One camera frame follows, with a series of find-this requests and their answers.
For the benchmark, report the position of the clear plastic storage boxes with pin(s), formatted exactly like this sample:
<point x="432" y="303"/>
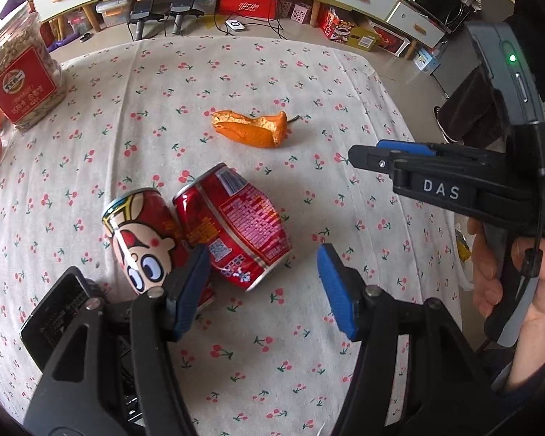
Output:
<point x="113" y="13"/>

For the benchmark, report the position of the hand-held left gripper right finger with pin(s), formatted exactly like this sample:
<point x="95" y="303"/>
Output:
<point x="336" y="290"/>

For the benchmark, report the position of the black handheld device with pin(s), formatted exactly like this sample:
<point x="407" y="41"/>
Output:
<point x="181" y="9"/>
<point x="141" y="13"/>

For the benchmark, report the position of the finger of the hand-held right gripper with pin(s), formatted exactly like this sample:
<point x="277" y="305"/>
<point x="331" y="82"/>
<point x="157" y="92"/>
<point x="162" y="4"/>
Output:
<point x="404" y="146"/>
<point x="372" y="159"/>

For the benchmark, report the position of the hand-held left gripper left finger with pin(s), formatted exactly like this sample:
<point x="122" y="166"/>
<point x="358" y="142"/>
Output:
<point x="190" y="290"/>

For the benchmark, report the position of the colourful snack box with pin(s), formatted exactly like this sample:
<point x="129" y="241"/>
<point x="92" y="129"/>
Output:
<point x="338" y="25"/>

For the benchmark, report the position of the person's right forearm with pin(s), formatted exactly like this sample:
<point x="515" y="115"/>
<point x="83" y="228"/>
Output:
<point x="540" y="354"/>

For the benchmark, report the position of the person's right hand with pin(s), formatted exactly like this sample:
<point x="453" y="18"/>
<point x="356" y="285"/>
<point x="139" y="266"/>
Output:
<point x="486" y="272"/>

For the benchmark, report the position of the blue white box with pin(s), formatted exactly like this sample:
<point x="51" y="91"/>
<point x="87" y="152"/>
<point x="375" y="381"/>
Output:
<point x="424" y="58"/>

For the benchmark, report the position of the red gift box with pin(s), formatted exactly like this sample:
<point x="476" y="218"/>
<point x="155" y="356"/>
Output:
<point x="393" y="43"/>

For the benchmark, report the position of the red drink can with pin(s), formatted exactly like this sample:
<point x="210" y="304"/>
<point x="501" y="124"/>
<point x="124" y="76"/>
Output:
<point x="240" y="222"/>

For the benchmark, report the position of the orange peel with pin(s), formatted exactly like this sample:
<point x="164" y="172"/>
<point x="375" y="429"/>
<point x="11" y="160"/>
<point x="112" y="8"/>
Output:
<point x="250" y="131"/>

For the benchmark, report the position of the white round charger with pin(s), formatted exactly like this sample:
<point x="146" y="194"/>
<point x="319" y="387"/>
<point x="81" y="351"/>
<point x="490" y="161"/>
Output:
<point x="235" y="25"/>

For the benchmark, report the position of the clear jar with red label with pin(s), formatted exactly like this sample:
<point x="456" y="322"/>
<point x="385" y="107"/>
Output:
<point x="22" y="86"/>

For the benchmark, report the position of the red cardboard box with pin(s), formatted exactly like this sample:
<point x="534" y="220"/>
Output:
<point x="247" y="7"/>

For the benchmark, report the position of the yellow cardboard carton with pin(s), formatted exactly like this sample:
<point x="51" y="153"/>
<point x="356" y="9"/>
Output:
<point x="363" y="38"/>

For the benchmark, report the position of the cartoon face drink can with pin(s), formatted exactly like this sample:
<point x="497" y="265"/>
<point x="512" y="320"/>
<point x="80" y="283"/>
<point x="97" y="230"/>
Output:
<point x="141" y="245"/>

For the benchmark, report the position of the cherry print tablecloth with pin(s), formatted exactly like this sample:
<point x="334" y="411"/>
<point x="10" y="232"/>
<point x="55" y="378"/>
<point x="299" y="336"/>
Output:
<point x="299" y="190"/>

